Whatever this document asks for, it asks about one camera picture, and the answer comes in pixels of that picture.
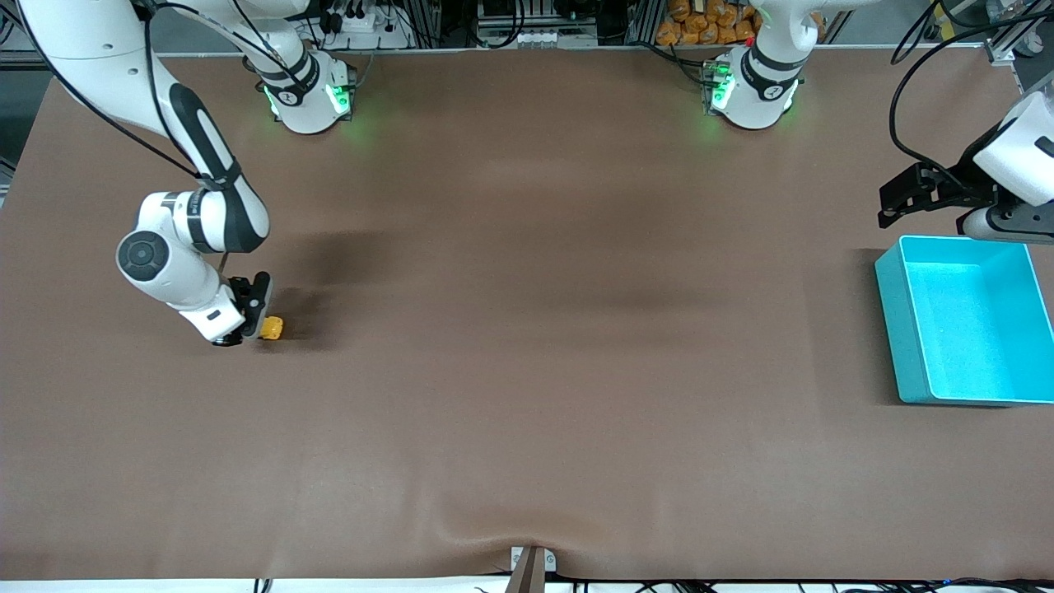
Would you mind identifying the teal plastic storage box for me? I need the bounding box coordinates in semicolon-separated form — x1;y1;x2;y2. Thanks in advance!
874;235;1054;407

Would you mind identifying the pile of orange objects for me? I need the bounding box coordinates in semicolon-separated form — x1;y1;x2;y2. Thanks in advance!
656;0;760;47

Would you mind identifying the brown table mat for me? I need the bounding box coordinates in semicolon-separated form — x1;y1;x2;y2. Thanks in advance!
0;45;1054;581

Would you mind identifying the white power strip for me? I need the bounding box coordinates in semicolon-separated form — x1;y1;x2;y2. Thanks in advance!
317;7;414;50

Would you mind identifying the brown support bar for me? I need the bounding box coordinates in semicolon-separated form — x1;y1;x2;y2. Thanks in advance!
504;548;548;593

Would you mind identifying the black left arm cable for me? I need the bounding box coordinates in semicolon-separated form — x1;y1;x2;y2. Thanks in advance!
888;0;1054;186

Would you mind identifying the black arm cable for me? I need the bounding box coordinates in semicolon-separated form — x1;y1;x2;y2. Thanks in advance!
888;0;1054;186
12;0;318;186

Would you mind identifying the aluminium frame profile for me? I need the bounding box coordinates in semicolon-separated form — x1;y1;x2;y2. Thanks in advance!
984;0;1054;93

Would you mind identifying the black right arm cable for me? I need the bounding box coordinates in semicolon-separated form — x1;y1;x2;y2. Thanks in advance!
12;0;318;186

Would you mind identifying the small metal clamp bracket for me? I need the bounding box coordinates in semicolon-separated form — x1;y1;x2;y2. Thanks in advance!
510;546;557;574

